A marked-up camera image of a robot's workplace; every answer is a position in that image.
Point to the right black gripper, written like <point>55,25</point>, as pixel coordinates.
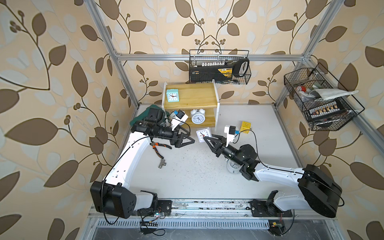
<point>221,148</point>

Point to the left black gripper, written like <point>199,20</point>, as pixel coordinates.
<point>179,143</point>

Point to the lilac square alarm clock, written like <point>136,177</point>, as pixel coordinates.
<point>201,133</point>

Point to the white twin-bell alarm clock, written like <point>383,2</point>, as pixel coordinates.
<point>198,116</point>
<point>172,116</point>

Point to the large white twin-bell clock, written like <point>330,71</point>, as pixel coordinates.
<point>233,167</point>

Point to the teal square alarm clock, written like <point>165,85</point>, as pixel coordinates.
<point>172,95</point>

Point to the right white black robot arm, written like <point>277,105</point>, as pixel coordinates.
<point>311,188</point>

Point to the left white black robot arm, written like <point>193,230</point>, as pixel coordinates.
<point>112,196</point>

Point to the wooden two-tier shelf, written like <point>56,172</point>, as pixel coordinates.
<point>195,96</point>

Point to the yellow cube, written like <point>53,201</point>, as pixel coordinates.
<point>245,127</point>

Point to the black yellow box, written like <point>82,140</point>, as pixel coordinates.
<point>219,73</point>

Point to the white paper booklet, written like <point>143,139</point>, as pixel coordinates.
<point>329,94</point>

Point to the paint tube set box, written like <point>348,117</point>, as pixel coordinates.
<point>326,110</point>

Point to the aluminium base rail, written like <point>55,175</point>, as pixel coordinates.
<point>227,209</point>

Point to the black wire basket back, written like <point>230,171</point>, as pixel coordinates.
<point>220,57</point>

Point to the black wire basket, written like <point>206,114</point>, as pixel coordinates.
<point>301,82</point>
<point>220,57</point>

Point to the black handled tool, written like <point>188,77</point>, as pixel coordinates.
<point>241,67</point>

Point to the black wire basket right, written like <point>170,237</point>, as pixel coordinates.
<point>301,82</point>

